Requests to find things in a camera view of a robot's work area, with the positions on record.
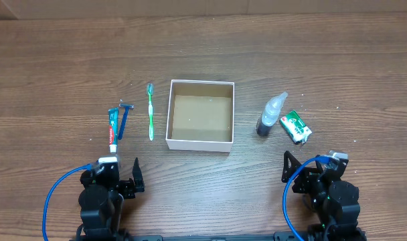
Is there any green soap packet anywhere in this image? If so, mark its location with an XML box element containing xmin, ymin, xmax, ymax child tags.
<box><xmin>280</xmin><ymin>110</ymin><xmax>312</xmax><ymax>144</ymax></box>

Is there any clear bottle dark liquid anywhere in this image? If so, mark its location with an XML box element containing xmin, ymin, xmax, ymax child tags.
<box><xmin>256</xmin><ymin>92</ymin><xmax>288</xmax><ymax>137</ymax></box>

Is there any toothpaste tube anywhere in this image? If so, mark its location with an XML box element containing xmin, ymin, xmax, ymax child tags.
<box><xmin>108</xmin><ymin>107</ymin><xmax>118</xmax><ymax>153</ymax></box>

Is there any blue disposable razor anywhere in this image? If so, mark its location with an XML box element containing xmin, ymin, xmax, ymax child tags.
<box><xmin>118</xmin><ymin>102</ymin><xmax>135</xmax><ymax>140</ymax></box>

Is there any green toothbrush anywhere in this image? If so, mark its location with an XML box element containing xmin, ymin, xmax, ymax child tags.
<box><xmin>147</xmin><ymin>83</ymin><xmax>154</xmax><ymax>141</ymax></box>

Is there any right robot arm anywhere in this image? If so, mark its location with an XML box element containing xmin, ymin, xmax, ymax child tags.
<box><xmin>281</xmin><ymin>151</ymin><xmax>366</xmax><ymax>240</ymax></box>

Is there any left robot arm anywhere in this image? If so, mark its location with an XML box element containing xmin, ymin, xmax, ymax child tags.
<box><xmin>75</xmin><ymin>155</ymin><xmax>145</xmax><ymax>241</ymax></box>

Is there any white cardboard box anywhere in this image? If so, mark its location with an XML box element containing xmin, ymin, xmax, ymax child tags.
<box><xmin>165</xmin><ymin>80</ymin><xmax>235</xmax><ymax>153</ymax></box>

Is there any blue left cable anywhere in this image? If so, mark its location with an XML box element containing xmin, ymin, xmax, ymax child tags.
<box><xmin>42</xmin><ymin>163</ymin><xmax>92</xmax><ymax>241</ymax></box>

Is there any blue cable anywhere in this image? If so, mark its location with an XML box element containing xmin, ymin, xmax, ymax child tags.
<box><xmin>282</xmin><ymin>155</ymin><xmax>331</xmax><ymax>241</ymax></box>
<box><xmin>42</xmin><ymin>163</ymin><xmax>92</xmax><ymax>241</ymax></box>

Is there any blue right cable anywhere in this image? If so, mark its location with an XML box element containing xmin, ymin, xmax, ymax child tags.
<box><xmin>282</xmin><ymin>155</ymin><xmax>331</xmax><ymax>241</ymax></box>

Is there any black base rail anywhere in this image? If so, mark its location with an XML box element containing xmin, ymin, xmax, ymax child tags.
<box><xmin>128</xmin><ymin>232</ymin><xmax>299</xmax><ymax>241</ymax></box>

